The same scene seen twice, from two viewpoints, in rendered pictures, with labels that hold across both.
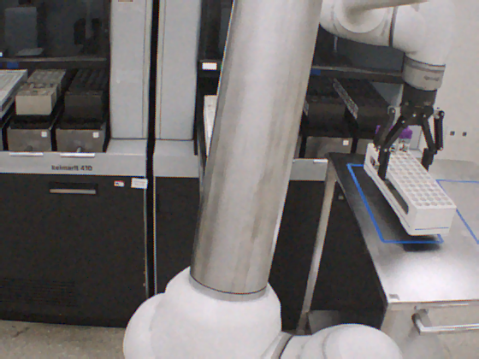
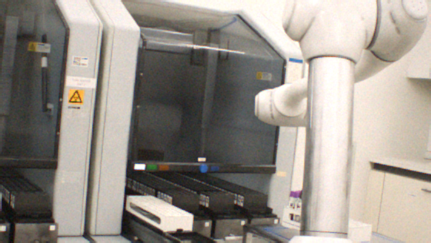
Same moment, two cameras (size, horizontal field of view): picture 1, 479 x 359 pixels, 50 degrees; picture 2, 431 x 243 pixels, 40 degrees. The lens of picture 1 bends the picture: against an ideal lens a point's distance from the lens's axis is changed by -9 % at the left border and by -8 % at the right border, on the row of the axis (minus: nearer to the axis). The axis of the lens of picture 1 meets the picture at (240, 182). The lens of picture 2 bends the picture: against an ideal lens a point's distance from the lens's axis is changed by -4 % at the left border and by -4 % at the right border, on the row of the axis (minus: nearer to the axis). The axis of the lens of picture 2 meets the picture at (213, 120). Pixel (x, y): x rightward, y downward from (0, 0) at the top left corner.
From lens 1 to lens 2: 0.88 m
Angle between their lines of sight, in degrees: 35
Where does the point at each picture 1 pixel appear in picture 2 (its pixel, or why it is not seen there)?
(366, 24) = (298, 109)
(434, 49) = not seen: hidden behind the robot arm
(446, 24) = not seen: hidden behind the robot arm
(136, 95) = (77, 194)
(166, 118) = (101, 215)
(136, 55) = (79, 158)
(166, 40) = (104, 144)
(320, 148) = (225, 229)
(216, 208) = (327, 182)
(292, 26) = (351, 81)
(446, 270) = not seen: outside the picture
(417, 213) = (352, 231)
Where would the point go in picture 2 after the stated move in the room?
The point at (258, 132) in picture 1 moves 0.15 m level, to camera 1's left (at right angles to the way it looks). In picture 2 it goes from (343, 136) to (282, 131)
